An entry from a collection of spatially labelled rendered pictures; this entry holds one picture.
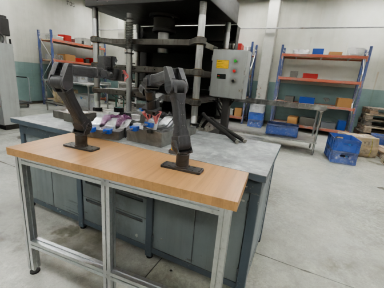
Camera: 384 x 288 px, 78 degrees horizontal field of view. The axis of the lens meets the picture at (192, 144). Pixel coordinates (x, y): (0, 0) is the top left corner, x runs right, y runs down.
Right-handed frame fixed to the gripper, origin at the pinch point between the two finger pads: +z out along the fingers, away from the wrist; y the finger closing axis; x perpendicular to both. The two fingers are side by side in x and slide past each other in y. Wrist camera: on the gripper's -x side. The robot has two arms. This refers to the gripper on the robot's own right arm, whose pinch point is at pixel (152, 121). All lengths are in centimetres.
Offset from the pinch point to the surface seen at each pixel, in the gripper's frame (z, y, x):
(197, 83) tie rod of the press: 4, 8, -76
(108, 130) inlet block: 6.6, 23.6, 13.6
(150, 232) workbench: 66, -13, 28
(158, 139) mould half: 7.7, -6.7, 4.9
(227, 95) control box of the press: 14, -16, -86
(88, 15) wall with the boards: 74, 748, -617
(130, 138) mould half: 12.5, 13.2, 7.0
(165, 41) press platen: -21, 52, -94
